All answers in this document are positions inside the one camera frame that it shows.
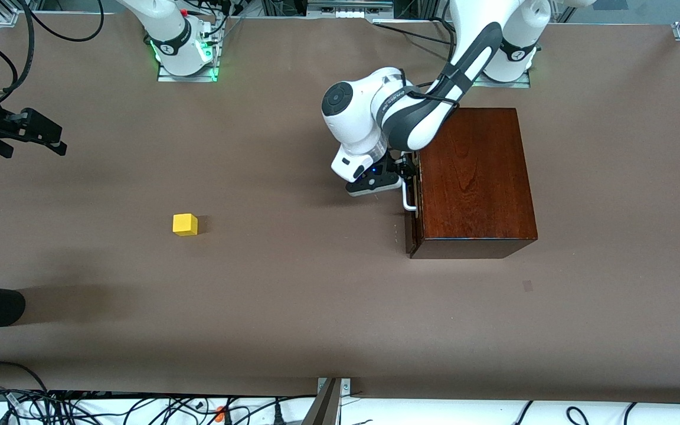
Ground wooden drawer with white handle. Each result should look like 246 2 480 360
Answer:
402 151 420 254

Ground yellow wooden block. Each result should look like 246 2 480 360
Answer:
173 213 199 237

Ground dark brown wooden cabinet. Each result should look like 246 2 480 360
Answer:
409 107 538 260

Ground white power strip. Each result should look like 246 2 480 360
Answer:
308 0 394 19

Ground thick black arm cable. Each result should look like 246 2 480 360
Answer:
2 0 37 96

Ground thin black cable loop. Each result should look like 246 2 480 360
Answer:
36 0 105 43

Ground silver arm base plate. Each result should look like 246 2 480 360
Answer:
157 59 218 83
471 71 531 89

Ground small silver corner bracket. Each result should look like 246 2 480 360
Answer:
316 378 352 395

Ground black arched cable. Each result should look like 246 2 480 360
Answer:
0 361 51 396

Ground grey aluminium camera post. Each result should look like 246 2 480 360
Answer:
302 378 342 425

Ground tangled black cable bundle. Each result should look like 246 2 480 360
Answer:
0 384 317 425

